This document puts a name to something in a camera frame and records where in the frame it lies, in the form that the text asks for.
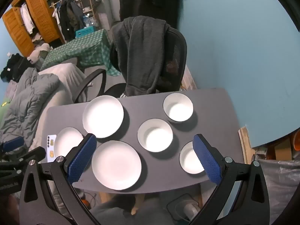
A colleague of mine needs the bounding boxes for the wooden table leg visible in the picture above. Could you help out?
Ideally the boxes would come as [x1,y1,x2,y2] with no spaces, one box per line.
[131,193,144,216]

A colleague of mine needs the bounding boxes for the teal plastic crate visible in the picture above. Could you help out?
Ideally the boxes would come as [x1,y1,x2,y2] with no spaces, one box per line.
[75,26,96,38]

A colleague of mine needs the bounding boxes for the white plate with dark rim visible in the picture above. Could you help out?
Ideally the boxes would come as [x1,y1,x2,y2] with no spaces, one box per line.
[54,127,84,160]
[91,140,142,191]
[82,95,124,139]

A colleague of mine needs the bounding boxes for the dark grey fleece hoodie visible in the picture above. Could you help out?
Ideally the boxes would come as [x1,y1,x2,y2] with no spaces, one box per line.
[112,16,170,96]

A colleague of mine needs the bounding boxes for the green checkered tablecloth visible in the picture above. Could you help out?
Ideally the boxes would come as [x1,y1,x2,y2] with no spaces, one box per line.
[40,29,121,77]

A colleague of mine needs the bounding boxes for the white bowl with dark rim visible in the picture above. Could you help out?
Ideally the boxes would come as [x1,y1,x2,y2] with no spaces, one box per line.
[179,141,207,175]
[163,92,194,124]
[137,118,173,153]

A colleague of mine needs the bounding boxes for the black hanging jacket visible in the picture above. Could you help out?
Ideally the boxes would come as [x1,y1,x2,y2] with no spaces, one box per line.
[118,0,188,29]

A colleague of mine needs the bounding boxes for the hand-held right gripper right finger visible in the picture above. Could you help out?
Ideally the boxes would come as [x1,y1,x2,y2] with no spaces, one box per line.
[187,133,270,225]

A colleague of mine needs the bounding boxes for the light grey bed sheet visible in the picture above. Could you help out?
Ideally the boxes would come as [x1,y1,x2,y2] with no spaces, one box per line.
[30,63,88,150]

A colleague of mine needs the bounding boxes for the black mesh office chair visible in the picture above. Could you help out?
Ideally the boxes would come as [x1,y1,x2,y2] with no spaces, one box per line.
[74,27,188,104]

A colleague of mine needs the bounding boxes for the pile of black clothes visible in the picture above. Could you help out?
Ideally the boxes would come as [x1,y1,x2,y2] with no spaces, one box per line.
[0,54,31,82]

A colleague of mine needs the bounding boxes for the wooden board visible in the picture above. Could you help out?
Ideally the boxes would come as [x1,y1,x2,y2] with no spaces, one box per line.
[238,127,252,164]

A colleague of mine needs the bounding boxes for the cardboard box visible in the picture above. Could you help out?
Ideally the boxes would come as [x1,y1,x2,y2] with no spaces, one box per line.
[274,143,293,161]

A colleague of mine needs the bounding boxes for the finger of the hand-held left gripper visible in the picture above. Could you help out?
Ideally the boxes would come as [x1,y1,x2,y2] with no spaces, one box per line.
[0,136,25,154]
[0,146,46,170]

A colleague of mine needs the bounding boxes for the dark coats on clothes rack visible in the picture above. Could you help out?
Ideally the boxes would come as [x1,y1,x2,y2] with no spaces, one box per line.
[53,0,85,41]

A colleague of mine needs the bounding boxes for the silver plastic bag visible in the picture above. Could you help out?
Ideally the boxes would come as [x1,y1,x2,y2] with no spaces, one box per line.
[254,159,300,225]

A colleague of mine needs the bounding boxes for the grey door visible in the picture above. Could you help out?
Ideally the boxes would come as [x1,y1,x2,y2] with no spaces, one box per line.
[98,0,121,30]

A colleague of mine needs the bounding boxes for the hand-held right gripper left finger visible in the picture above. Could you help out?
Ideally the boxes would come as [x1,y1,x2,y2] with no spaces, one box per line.
[19,133,99,225]

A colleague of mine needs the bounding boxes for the grey quilted duvet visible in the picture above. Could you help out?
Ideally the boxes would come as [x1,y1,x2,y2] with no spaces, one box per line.
[0,68,60,146]

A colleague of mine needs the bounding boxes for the white smartphone with stickers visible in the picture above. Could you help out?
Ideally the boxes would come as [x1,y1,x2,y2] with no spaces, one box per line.
[47,135,58,163]

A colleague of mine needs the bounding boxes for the wooden louvred wardrobe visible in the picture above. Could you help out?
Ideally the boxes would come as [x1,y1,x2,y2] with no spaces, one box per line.
[2,0,62,57]

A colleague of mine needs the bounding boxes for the white hanging shirt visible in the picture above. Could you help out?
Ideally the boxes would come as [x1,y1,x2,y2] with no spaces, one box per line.
[20,3,35,34]

